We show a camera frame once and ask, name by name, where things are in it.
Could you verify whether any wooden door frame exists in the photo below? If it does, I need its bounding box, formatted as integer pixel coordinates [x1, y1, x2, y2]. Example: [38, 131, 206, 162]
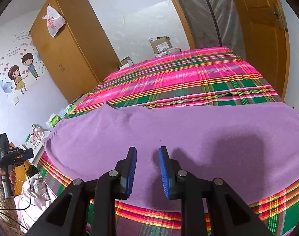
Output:
[162, 0, 196, 51]

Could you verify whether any white pink plastic bag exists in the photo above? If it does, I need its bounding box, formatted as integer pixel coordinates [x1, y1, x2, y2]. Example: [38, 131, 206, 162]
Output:
[41, 5, 66, 38]

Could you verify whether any grey plastic parcel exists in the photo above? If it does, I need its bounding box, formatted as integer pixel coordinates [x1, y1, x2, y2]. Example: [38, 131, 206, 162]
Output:
[159, 48, 182, 56]

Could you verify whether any labelled brown cardboard box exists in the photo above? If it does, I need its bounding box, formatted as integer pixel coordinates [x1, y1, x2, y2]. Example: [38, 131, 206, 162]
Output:
[149, 36, 173, 54]

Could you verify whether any clear plastic door curtain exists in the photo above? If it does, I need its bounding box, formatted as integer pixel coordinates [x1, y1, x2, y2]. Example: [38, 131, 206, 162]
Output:
[169, 0, 246, 59]

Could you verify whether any purple fleece cloth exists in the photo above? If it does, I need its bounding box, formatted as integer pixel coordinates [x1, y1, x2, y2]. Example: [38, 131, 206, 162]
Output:
[42, 102, 299, 213]

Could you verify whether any white garment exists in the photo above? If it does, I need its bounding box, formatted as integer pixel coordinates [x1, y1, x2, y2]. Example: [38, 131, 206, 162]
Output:
[14, 173, 58, 234]

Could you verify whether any green tissue box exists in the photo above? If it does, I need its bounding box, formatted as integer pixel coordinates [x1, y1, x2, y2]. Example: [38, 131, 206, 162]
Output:
[47, 114, 60, 128]

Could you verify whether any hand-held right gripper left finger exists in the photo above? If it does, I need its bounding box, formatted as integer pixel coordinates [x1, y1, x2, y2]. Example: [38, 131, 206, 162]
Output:
[27, 147, 137, 236]

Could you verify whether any person's left forearm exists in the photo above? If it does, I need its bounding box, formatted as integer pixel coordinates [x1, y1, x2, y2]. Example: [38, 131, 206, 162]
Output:
[0, 179, 24, 234]

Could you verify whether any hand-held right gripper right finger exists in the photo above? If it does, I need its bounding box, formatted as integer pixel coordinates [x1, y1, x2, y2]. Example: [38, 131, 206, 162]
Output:
[159, 146, 275, 236]

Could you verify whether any black curtain zipper strip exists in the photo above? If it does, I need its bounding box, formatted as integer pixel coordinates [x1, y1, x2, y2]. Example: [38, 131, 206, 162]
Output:
[198, 0, 224, 47]

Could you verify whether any cartoon wall sticker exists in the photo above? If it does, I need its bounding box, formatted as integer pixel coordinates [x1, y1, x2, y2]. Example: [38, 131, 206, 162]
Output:
[0, 33, 42, 99]

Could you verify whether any person's left hand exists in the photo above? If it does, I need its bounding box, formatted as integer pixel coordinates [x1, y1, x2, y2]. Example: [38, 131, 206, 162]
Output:
[0, 168, 17, 193]

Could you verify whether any wooden door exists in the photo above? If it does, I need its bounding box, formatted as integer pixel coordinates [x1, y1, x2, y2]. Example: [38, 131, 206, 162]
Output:
[224, 0, 290, 101]

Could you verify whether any colourful printed box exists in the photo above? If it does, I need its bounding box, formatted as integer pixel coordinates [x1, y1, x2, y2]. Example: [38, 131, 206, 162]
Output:
[25, 125, 45, 148]

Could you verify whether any wooden wardrobe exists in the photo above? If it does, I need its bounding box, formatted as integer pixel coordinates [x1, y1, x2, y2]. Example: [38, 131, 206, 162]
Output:
[29, 0, 121, 104]

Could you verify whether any metal door handle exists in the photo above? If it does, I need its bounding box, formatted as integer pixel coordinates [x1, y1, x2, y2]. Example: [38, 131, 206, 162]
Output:
[269, 4, 289, 32]

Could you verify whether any white cardboard box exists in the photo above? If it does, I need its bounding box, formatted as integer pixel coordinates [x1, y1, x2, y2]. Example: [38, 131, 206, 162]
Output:
[119, 56, 134, 70]

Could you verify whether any pink green plaid bed sheet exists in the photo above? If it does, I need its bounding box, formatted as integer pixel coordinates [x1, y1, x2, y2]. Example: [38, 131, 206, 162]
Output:
[33, 47, 299, 236]

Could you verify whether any black cable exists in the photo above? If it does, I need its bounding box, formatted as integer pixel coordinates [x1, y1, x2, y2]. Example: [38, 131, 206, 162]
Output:
[0, 163, 33, 229]

